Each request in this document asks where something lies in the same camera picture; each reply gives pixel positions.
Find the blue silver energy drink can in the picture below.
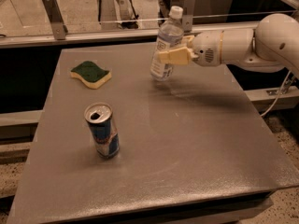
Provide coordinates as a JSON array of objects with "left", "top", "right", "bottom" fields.
[{"left": 84, "top": 103, "right": 120, "bottom": 159}]

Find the horizontal metal rail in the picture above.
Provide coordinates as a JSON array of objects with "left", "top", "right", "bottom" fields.
[{"left": 0, "top": 21, "right": 261, "bottom": 49}]

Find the green yellow sponge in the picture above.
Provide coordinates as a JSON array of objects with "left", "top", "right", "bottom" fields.
[{"left": 70, "top": 61, "right": 112, "bottom": 90}]

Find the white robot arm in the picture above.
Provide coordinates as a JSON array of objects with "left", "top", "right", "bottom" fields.
[{"left": 156, "top": 14, "right": 299, "bottom": 77}]

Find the right metal bracket post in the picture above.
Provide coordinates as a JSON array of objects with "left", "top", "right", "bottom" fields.
[{"left": 182, "top": 0, "right": 195, "bottom": 32}]

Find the white cable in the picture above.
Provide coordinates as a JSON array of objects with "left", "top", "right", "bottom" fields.
[{"left": 260, "top": 70, "right": 293, "bottom": 119}]

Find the left metal bracket post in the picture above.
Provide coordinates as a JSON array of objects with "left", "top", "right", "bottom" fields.
[{"left": 42, "top": 0, "right": 68, "bottom": 40}]

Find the blue plastic water bottle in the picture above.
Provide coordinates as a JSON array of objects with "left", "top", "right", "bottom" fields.
[{"left": 150, "top": 6, "right": 184, "bottom": 81}]

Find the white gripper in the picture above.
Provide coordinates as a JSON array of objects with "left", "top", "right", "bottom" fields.
[{"left": 158, "top": 31, "right": 223, "bottom": 66}]

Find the metal bracket post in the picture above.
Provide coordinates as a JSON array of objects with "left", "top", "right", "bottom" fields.
[
  {"left": 182, "top": 0, "right": 195, "bottom": 32},
  {"left": 42, "top": 0, "right": 68, "bottom": 40}
]

